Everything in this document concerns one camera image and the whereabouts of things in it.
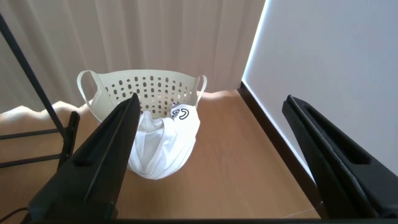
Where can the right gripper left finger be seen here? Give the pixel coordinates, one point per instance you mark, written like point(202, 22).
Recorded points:
point(93, 168)

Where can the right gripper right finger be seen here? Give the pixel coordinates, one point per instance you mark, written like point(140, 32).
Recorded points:
point(342, 168)

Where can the white printed garment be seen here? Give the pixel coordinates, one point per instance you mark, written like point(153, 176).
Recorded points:
point(161, 146)

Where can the white laundry basket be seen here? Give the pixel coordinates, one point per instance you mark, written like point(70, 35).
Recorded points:
point(155, 87)

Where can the black clothes rack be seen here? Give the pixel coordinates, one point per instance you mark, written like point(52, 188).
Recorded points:
point(31, 74)

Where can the beige curtain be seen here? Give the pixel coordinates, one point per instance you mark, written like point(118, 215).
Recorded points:
point(140, 37)

